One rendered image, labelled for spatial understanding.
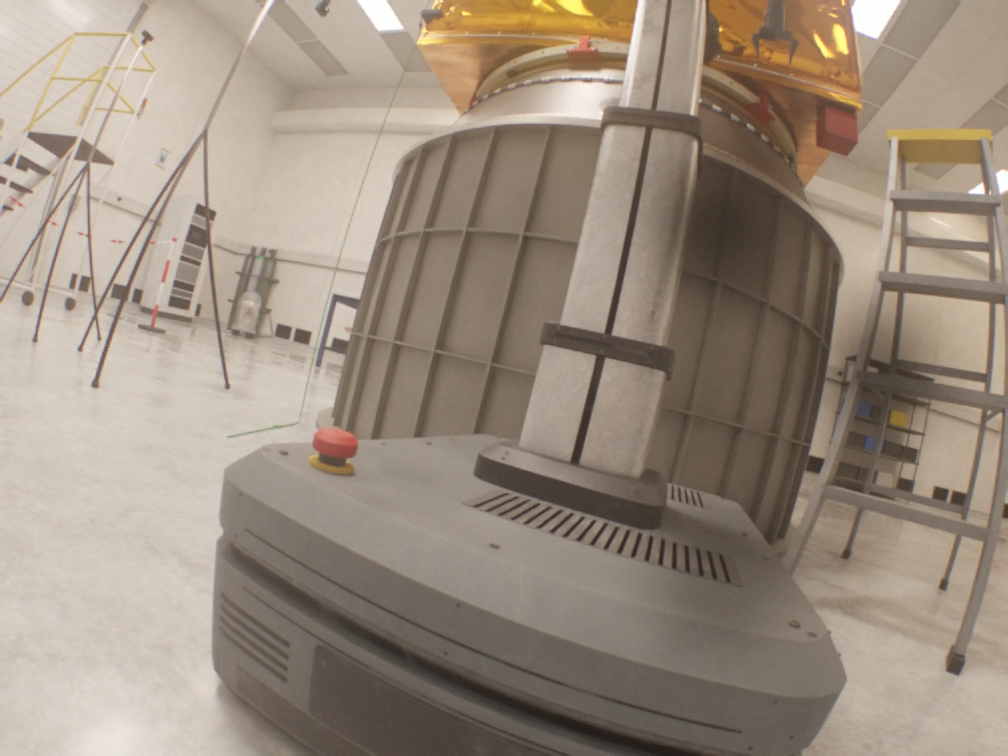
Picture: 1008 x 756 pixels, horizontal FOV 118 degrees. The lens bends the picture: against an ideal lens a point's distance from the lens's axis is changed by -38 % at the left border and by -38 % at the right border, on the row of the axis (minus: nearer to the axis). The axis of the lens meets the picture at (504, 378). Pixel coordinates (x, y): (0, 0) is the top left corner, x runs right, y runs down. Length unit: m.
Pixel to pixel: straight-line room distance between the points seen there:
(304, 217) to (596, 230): 9.05
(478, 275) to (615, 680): 1.28
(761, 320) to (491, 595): 1.34
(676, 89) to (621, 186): 0.17
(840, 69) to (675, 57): 1.63
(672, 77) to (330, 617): 0.69
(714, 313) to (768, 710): 1.20
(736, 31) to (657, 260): 1.77
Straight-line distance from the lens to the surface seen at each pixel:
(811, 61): 2.25
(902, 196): 1.71
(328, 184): 9.50
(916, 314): 8.89
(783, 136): 2.32
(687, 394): 1.38
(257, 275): 9.51
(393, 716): 0.37
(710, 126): 1.76
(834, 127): 2.17
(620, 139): 0.62
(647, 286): 0.54
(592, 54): 2.03
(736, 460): 1.49
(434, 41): 2.40
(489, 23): 2.35
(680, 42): 0.73
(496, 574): 0.31
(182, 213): 8.51
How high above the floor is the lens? 0.37
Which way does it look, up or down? level
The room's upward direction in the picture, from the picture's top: 14 degrees clockwise
